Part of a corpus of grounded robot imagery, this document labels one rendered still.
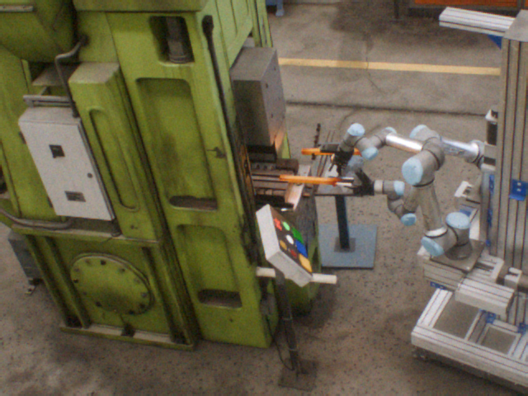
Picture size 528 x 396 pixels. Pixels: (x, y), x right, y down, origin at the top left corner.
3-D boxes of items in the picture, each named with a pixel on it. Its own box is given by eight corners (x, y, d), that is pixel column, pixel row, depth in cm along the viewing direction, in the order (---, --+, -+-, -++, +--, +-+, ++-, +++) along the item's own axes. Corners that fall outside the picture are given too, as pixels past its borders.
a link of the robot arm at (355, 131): (359, 136, 402) (348, 124, 405) (350, 150, 410) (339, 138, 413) (369, 131, 407) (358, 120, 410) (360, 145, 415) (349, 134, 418)
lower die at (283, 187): (294, 181, 454) (292, 169, 449) (285, 205, 440) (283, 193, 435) (224, 176, 467) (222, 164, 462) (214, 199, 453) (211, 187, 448)
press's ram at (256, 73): (290, 101, 435) (280, 38, 409) (271, 146, 408) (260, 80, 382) (218, 98, 447) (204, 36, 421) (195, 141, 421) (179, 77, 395)
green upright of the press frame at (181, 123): (280, 317, 500) (211, -21, 351) (269, 350, 482) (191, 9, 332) (214, 308, 513) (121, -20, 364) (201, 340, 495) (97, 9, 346)
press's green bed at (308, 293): (324, 273, 522) (318, 221, 492) (311, 317, 496) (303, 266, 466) (244, 264, 539) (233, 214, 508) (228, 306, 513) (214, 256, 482)
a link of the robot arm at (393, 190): (403, 200, 426) (402, 187, 420) (382, 198, 429) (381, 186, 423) (405, 190, 431) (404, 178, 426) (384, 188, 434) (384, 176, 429)
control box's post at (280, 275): (302, 371, 467) (278, 241, 396) (301, 376, 464) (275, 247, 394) (296, 370, 468) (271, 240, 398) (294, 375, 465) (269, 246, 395)
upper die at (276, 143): (286, 131, 431) (284, 116, 425) (276, 154, 417) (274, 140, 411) (214, 127, 444) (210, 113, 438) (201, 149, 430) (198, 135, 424)
